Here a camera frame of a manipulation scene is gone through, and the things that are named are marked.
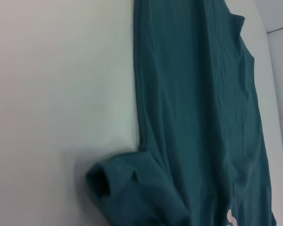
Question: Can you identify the teal FREE print t-shirt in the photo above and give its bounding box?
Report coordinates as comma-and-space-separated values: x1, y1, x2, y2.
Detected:
84, 0, 278, 226

